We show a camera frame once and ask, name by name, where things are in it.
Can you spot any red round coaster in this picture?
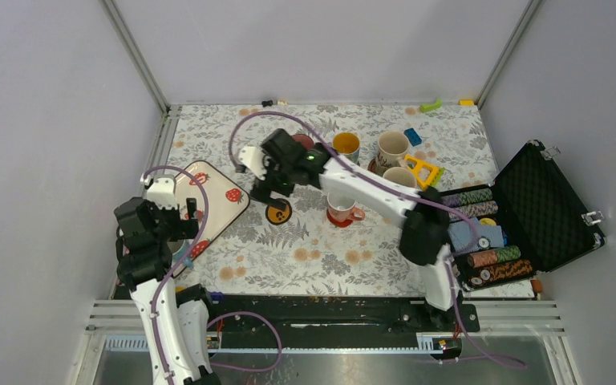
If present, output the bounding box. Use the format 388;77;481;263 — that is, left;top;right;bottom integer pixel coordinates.
326;212;353;228

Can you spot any blue toy brick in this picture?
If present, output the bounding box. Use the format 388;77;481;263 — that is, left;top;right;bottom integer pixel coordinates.
403;128;423;147

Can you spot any green plastic block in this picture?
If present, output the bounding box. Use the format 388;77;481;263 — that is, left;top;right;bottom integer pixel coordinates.
419;99;443;113

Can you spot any floral tablecloth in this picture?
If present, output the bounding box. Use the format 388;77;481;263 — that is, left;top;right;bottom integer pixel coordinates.
168;105;498;297

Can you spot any blue mug yellow inside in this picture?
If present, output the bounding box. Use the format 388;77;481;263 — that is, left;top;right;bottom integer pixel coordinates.
332;132;360;164

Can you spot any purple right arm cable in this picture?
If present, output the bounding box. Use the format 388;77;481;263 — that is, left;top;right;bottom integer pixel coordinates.
228;111;528;371

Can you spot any cream mug with handle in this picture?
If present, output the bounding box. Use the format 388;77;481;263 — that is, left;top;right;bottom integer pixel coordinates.
375;131;410;175

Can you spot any black poker chip case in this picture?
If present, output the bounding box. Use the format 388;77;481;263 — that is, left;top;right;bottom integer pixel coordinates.
441;140;605;290

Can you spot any pink mug dark rim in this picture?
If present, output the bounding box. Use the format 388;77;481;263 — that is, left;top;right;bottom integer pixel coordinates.
292;134;314;150

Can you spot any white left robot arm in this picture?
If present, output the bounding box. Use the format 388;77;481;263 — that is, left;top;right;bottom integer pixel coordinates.
114;197;220;384

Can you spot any yellow toy shape sorter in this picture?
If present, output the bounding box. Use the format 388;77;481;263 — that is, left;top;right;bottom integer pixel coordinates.
399;154;445;190

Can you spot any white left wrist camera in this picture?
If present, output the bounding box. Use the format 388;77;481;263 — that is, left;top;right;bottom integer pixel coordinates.
146;176;179;210

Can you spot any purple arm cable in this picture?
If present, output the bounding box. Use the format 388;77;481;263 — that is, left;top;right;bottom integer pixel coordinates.
228;111;528;371
142;165;283;385

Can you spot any pink mug white inside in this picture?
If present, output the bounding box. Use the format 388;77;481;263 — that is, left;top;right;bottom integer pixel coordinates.
326;192;366;221

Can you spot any yellow black-rimmed coaster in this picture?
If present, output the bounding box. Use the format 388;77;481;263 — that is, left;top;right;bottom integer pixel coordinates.
265;200;293;225

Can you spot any white mushroom pattern tray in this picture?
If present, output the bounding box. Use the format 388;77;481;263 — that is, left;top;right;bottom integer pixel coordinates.
174;160;249;278

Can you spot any brown wooden coaster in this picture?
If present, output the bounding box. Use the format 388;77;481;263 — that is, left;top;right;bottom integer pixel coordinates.
367;159;383;176

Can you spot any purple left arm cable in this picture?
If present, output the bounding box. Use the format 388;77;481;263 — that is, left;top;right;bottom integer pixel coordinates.
142;165;283;385

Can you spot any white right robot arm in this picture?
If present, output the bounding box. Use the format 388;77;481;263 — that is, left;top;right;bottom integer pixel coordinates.
238;128;461;331

